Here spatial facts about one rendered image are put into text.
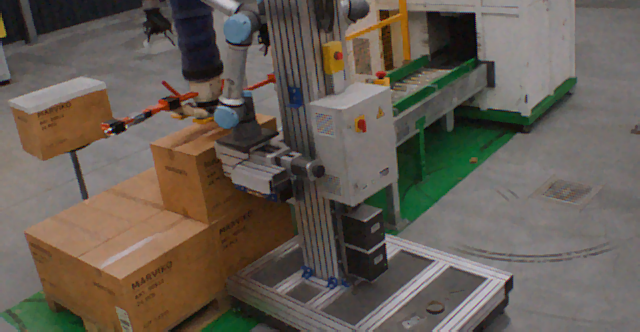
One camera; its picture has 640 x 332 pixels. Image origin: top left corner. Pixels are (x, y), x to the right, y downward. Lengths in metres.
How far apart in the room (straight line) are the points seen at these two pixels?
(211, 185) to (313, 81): 0.88
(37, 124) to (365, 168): 2.60
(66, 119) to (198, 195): 1.68
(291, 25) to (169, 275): 1.40
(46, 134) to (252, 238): 1.80
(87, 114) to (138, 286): 1.95
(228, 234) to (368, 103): 1.18
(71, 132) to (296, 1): 2.49
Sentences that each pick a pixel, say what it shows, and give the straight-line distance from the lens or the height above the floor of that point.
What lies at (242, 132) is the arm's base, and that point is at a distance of 3.18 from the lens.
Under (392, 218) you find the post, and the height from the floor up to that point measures 0.06.
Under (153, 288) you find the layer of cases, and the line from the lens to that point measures 3.41.
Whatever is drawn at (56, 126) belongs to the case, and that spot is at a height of 0.83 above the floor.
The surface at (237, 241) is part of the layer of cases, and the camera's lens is 3.72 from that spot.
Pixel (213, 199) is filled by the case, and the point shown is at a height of 0.67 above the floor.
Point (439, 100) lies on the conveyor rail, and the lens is 4.99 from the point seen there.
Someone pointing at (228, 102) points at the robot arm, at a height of 1.28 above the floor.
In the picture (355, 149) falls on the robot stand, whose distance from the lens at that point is 2.93.
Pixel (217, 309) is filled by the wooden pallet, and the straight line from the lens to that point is 3.78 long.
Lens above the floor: 2.13
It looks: 22 degrees down
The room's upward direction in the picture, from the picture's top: 7 degrees counter-clockwise
